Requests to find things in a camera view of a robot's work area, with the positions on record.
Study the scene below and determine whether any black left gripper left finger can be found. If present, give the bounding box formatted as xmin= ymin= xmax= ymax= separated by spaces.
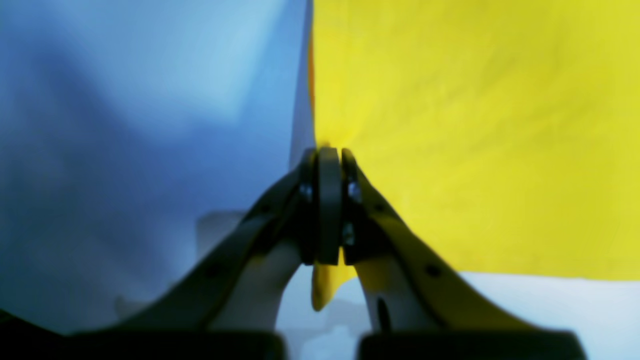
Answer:
xmin=1 ymin=149 xmax=318 ymax=360

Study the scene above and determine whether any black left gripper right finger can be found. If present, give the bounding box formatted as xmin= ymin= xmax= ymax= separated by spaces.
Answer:
xmin=318 ymin=147 xmax=586 ymax=360

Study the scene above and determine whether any yellow t-shirt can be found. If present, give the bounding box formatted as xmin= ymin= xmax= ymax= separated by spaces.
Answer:
xmin=312 ymin=0 xmax=640 ymax=281

